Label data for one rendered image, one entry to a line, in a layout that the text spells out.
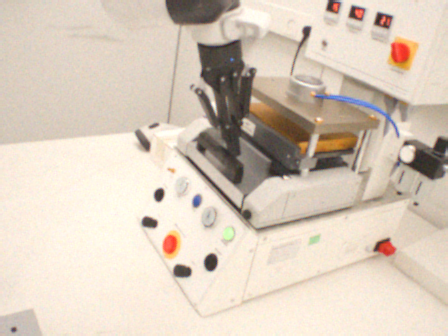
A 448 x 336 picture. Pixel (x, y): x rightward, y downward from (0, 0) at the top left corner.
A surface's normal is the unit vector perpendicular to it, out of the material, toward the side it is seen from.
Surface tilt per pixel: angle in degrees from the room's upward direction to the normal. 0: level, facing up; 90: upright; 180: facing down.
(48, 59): 90
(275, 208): 90
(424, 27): 90
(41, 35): 90
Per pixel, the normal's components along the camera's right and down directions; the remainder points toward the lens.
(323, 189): 0.51, 0.46
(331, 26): -0.84, 0.10
